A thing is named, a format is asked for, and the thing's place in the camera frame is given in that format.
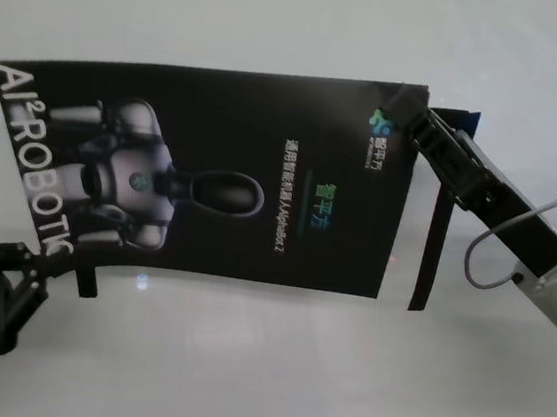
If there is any black robot print poster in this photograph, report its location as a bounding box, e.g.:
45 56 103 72
0 35 432 311

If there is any grey looped cable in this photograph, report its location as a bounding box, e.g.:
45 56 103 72
460 174 557 297

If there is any black tape frame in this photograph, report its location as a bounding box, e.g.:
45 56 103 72
74 66 482 340

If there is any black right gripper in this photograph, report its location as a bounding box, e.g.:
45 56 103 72
402 116 557 281

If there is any grey padded right gripper finger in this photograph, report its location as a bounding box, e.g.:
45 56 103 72
379 82 442 147

